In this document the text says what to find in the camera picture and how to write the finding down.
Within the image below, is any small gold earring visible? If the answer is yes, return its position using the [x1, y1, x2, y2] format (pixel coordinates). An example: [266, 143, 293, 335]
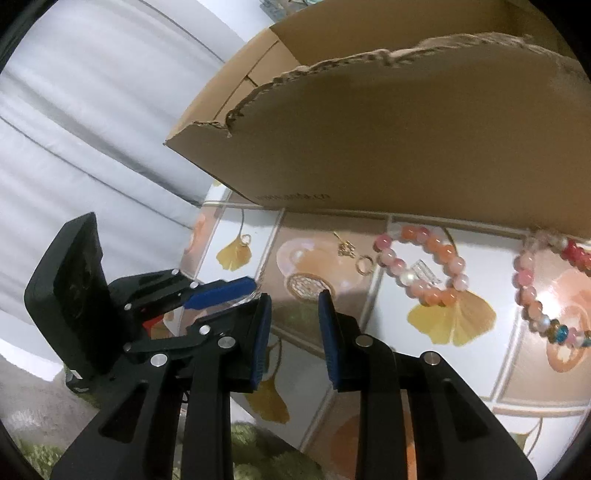
[332, 231, 356, 258]

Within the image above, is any multicolour bead bracelet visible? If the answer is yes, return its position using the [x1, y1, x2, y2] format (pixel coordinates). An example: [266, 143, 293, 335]
[514, 230, 591, 349]

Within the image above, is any green fuzzy rug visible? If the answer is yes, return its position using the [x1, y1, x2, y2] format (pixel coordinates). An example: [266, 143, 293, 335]
[14, 422, 325, 480]

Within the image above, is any ginkgo patterned bed sheet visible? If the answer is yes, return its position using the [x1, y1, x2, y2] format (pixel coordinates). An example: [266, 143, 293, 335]
[181, 184, 590, 479]

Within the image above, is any white curtain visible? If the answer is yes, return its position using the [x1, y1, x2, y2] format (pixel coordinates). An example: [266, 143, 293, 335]
[0, 0, 260, 361]

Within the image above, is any brown cardboard box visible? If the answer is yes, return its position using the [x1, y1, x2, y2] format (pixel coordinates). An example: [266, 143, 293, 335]
[166, 1, 590, 238]

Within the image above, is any pink orange bead bracelet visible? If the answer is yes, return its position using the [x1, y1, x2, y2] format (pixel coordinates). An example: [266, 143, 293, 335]
[373, 225, 471, 307]

